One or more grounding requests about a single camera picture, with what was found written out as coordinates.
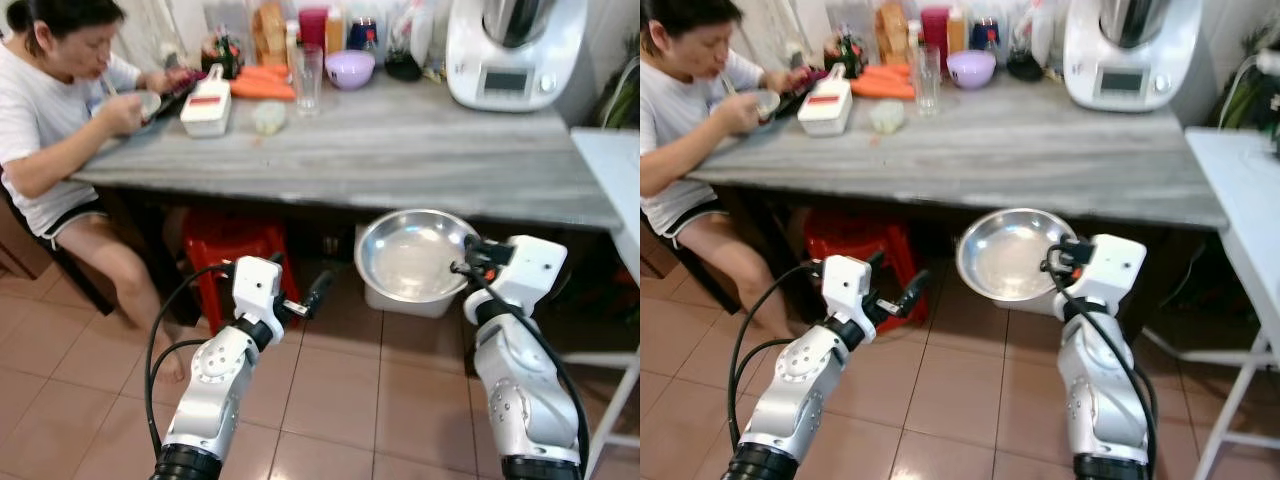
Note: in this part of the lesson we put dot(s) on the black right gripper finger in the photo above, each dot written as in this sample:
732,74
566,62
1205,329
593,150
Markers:
470,243
1056,247

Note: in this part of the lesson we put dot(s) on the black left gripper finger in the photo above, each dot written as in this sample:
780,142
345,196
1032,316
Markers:
876,258
320,290
912,290
274,259

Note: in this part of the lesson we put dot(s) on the round steel plate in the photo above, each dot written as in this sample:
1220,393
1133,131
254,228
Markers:
1010,255
415,255

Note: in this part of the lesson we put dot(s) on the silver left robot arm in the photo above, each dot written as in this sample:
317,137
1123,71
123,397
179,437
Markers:
800,385
215,385

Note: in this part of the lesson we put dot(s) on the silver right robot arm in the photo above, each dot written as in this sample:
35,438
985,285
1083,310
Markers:
1100,390
520,390

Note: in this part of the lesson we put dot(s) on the red plastic stool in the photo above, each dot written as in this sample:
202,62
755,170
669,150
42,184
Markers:
235,250
860,248

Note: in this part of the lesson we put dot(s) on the grey wood-top table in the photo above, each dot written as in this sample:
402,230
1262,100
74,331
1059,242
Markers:
1000,150
420,150

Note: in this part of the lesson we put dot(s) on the white folding table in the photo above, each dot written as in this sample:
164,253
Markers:
1240,200
610,160

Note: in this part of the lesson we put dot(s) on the white slicer box red label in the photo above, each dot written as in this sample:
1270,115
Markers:
205,105
825,105

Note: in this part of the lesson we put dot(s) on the orange carrot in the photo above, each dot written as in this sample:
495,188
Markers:
885,73
262,90
265,73
882,89

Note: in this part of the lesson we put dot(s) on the clear drinking glass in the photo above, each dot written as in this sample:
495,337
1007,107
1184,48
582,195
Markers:
927,75
307,75

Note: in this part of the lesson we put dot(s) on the dark brown chair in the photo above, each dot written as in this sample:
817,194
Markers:
682,272
60,265

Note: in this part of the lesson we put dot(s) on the white kitchen food processor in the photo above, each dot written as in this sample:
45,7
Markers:
1130,60
515,60

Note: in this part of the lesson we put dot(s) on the small white eating bowl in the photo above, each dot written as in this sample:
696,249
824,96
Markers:
146,102
766,100

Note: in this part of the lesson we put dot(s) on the purple bowl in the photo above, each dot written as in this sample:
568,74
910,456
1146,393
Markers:
350,68
971,68

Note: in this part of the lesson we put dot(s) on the green leafy plant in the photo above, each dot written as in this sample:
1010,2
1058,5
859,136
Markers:
624,102
1240,100

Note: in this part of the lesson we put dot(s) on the green bottle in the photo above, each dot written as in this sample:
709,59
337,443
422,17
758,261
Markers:
220,52
845,52

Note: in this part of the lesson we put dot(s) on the clear plastic bag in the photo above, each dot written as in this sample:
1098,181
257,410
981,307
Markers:
1032,26
412,28

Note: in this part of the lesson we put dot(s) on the dark glass jar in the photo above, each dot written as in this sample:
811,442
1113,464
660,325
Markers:
362,35
985,34

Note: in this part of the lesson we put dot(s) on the bagged bread loaf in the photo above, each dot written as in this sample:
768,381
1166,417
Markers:
268,32
890,32

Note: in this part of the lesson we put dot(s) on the person in white t-shirt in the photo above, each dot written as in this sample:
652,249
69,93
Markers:
680,110
40,110

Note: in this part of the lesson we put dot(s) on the orange bottle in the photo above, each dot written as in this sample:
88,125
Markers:
334,32
956,30

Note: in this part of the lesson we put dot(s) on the red plastic container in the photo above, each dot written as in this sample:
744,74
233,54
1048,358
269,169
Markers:
935,25
312,25

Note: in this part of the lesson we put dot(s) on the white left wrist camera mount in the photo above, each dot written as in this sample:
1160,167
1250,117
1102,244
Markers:
845,285
255,285

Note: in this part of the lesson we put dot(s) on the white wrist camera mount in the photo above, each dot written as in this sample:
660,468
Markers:
1115,268
535,268
845,285
255,285

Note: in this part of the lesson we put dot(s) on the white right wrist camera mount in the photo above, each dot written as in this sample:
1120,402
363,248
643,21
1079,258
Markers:
535,268
1115,268

